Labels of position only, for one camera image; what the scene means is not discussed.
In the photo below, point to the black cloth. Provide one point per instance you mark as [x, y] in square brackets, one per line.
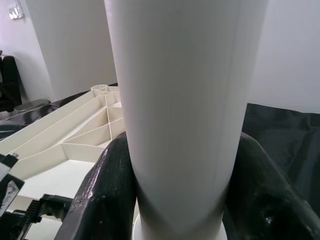
[287, 137]

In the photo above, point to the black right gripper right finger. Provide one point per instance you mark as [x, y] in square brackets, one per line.
[262, 205]

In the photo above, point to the white plastic table leg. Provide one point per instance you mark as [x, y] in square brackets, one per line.
[180, 100]

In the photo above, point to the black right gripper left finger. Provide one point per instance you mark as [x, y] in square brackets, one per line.
[105, 200]

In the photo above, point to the silver wall plate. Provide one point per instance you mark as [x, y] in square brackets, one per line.
[16, 11]

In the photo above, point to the grey oval stool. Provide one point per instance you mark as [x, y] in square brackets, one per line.
[32, 105]

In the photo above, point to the white plastic table top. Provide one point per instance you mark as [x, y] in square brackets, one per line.
[82, 147]

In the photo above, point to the black leather chair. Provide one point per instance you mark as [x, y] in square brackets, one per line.
[10, 80]

